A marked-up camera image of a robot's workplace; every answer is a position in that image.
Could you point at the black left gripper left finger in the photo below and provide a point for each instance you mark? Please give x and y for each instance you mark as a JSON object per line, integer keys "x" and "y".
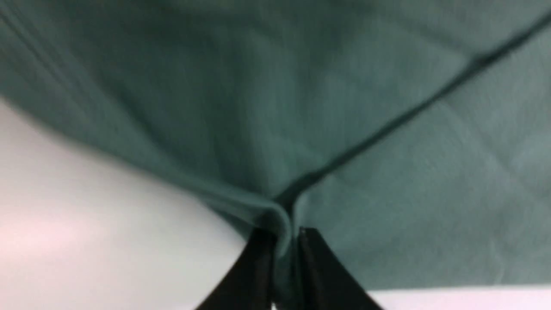
{"x": 248, "y": 284}

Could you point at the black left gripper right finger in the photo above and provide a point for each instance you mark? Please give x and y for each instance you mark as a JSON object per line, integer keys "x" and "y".
{"x": 326, "y": 284}

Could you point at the green long-sleeved shirt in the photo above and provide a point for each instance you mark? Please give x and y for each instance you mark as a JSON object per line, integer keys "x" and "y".
{"x": 415, "y": 134}

